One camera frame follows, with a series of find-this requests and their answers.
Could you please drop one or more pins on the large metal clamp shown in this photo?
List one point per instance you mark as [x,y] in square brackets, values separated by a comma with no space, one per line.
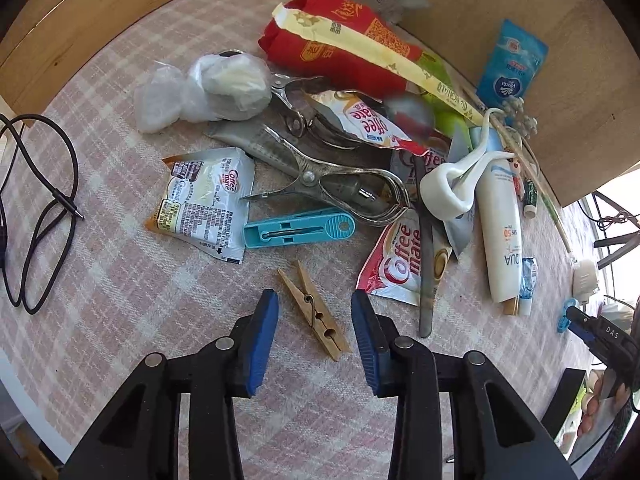
[310,177]

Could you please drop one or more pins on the black tripod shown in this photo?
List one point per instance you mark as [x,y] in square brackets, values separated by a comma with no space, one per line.
[620,242]

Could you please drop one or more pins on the plaid cloth covered desktop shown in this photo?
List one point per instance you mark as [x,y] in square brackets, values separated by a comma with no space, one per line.
[125,285]

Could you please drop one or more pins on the small blue white tube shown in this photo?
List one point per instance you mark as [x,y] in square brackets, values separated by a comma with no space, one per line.
[528,285]

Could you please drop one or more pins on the small metal clamp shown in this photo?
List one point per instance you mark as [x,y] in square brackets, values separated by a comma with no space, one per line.
[285,92]

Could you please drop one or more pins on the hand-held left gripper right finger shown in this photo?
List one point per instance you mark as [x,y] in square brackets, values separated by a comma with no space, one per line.
[365,340]

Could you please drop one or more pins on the green lip balm stick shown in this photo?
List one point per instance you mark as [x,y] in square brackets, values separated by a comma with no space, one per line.
[530,195]

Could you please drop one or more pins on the red white creamer packet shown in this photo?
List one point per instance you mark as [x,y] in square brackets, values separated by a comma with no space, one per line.
[395,265]
[430,162]
[365,120]

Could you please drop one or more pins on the crumpled clear plastic bag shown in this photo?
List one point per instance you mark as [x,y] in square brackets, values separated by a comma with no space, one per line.
[225,80]

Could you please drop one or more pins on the grey fuzzy flower ornament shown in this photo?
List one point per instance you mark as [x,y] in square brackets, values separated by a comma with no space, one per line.
[520,120]

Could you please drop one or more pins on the yellow printed ribbon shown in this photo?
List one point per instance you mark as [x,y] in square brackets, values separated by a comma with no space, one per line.
[350,35]

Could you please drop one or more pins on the grey nail file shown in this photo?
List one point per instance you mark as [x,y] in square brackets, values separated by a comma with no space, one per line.
[426,285]

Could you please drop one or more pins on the person's right hand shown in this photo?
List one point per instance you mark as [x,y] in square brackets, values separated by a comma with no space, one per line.
[595,395]

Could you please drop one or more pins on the white plug adapter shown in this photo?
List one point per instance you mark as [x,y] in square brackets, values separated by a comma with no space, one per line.
[585,280]

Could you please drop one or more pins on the wrapped chopsticks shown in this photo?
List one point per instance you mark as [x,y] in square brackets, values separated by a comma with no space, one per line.
[549,210]

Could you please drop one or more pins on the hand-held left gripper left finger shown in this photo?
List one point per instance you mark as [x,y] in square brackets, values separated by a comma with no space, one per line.
[262,340]

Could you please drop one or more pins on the wooden side panel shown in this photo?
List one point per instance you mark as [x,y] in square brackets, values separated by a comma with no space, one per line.
[75,25]

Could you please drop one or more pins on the black storage tray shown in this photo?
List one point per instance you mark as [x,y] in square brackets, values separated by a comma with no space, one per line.
[562,400]

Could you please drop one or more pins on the grey foil packet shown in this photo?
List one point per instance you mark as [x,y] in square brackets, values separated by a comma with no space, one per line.
[240,137]

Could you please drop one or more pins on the red printed packet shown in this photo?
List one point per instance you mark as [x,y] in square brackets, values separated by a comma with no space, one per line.
[310,55]

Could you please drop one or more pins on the blue tissue packet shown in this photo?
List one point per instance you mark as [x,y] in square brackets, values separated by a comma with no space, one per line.
[510,75]

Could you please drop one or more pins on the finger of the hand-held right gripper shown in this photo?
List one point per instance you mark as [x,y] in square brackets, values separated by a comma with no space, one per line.
[582,327]

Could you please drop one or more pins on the white sunscreen tube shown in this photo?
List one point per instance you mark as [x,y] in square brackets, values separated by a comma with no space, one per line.
[500,240]

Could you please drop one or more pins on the light blue clothespin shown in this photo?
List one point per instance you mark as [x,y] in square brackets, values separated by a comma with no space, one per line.
[562,320]

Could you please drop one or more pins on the white green creamer packet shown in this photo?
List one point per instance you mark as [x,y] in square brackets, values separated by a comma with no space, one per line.
[200,210]

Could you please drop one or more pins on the wooden clothespin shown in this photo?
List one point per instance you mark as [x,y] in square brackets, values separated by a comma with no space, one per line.
[315,310]

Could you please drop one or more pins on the blue plastic clip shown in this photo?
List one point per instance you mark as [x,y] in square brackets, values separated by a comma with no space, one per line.
[330,222]

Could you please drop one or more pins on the person's right forearm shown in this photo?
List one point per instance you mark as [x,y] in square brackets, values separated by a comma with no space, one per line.
[615,442]

